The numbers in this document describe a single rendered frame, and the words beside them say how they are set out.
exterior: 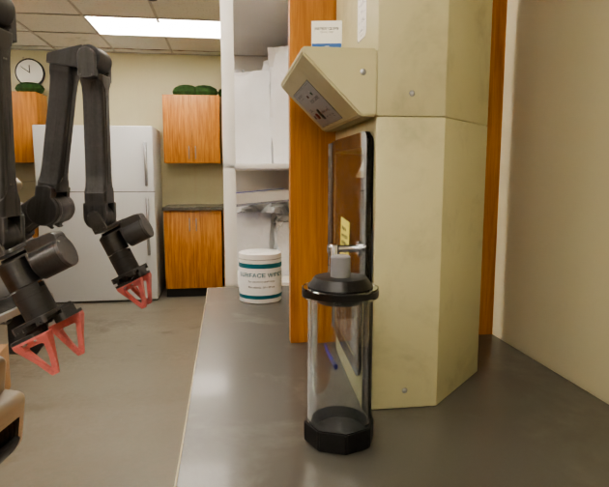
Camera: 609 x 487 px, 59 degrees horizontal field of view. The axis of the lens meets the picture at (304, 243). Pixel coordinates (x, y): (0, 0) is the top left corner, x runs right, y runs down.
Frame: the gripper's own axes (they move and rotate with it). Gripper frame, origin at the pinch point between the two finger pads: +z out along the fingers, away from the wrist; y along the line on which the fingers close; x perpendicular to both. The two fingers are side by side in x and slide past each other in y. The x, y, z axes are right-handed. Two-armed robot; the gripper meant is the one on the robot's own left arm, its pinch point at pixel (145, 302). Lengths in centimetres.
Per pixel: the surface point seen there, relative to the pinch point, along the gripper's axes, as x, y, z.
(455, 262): -69, -43, 13
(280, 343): -30.0, -15.6, 20.5
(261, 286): -24.7, 21.2, 12.1
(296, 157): -51, -15, -16
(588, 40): -109, -30, -11
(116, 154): 123, 408, -115
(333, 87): -62, -50, -21
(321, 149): -57, -14, -15
